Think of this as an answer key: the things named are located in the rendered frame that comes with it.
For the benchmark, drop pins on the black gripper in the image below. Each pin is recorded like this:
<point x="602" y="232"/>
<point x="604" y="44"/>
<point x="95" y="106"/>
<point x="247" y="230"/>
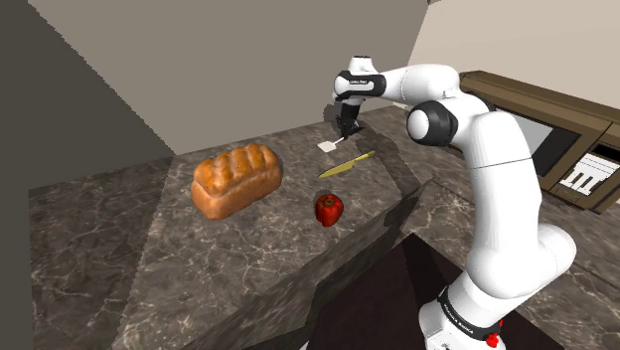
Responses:
<point x="348" y="115"/>

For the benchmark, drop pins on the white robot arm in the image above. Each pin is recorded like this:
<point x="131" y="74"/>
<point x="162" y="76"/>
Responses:
<point x="503" y="194"/>

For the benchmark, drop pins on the white spatula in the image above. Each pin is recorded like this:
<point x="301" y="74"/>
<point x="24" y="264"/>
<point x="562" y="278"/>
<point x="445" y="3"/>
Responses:
<point x="329" y="145"/>

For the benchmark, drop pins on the gold knife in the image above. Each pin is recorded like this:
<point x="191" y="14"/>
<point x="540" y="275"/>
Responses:
<point x="344" y="166"/>

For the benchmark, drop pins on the red bell pepper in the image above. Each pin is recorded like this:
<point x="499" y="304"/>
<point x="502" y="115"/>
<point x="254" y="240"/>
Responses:
<point x="329" y="209"/>

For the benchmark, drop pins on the brown bread loaf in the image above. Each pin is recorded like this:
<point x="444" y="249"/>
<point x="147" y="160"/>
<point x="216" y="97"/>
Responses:
<point x="236" y="179"/>

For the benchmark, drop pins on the brown microwave oven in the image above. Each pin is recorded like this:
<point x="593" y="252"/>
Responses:
<point x="547" y="131"/>

